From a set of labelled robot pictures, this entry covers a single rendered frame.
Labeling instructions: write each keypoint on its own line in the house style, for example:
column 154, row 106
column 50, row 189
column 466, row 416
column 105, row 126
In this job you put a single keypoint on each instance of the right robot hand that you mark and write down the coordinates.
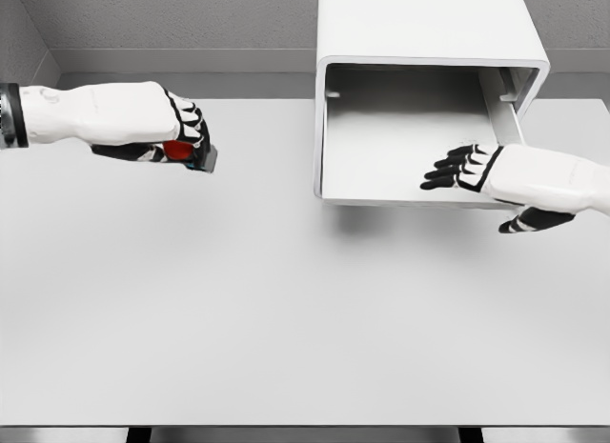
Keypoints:
column 519, row 178

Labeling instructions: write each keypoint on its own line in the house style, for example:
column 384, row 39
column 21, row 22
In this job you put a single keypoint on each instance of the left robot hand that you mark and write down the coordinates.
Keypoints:
column 128, row 114

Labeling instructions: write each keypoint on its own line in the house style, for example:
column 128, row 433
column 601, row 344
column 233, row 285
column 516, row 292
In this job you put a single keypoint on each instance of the red and grey load switch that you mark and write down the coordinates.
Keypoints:
column 190, row 157

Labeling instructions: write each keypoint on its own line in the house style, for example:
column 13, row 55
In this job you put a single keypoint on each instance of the white cabinet drawer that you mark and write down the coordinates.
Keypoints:
column 405, row 147

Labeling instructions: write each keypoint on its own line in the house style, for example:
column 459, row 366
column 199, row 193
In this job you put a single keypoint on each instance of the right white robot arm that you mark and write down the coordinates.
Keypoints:
column 596, row 186

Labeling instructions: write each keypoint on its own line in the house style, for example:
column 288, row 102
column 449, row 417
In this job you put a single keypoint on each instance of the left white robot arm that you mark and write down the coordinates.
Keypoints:
column 43, row 110

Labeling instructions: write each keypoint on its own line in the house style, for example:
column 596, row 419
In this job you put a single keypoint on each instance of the white tabletop storage cabinet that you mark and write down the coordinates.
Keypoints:
column 424, row 38

